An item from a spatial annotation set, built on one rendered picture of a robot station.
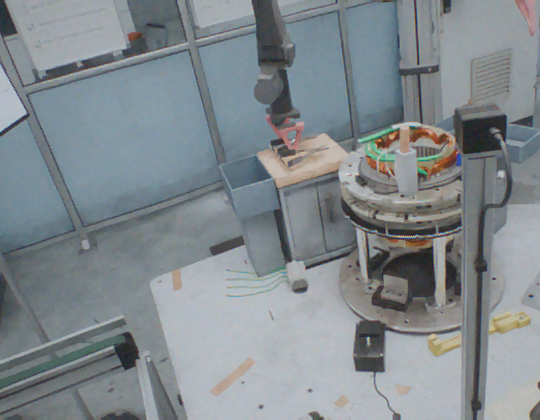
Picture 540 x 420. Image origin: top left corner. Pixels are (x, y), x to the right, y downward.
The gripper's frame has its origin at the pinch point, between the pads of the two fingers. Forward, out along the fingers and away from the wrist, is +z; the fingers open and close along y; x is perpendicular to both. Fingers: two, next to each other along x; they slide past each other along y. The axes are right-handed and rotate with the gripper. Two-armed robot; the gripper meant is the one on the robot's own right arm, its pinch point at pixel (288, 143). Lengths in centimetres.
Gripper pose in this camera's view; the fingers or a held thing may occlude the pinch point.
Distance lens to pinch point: 134.0
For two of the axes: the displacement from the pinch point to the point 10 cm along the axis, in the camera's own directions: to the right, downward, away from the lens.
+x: 9.4, -3.0, 1.7
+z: 1.8, 8.5, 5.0
